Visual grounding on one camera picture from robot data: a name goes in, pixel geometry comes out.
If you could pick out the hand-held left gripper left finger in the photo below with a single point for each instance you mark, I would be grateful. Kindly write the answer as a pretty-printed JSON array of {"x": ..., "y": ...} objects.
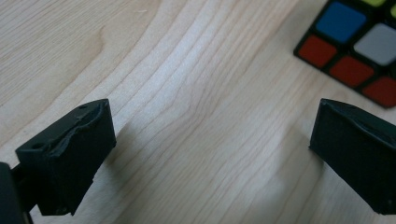
[{"x": 68, "y": 155}]

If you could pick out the multicoloured puzzle cube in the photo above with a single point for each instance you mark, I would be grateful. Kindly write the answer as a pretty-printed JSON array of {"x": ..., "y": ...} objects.
[{"x": 342, "y": 21}]

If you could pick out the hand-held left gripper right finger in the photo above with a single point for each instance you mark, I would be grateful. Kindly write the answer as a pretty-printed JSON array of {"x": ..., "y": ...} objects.
[{"x": 358, "y": 155}]

